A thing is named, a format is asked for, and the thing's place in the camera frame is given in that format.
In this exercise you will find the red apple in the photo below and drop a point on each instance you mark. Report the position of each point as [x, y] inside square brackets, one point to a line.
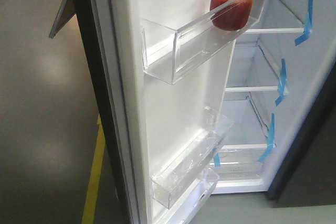
[234, 16]

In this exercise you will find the open fridge door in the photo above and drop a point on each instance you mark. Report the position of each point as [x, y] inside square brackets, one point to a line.
[143, 117]

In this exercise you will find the white fridge interior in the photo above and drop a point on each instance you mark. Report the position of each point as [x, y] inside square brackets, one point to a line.
[278, 69]

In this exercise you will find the upper clear door bin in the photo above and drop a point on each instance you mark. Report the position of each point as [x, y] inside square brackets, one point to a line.
[179, 35]

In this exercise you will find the clear door bin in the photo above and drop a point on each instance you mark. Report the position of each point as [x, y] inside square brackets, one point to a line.
[196, 198]
[177, 174]
[179, 35]

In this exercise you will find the middle clear door bin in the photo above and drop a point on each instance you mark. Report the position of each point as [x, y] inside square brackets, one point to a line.
[177, 174]

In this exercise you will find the lower clear door bin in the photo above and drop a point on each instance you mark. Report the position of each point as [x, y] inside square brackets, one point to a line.
[196, 198]

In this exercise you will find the silver sign stand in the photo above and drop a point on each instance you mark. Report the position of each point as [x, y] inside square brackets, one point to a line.
[64, 15]

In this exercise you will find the yellow floor tape line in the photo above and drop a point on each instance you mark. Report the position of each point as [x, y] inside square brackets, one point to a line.
[94, 179]

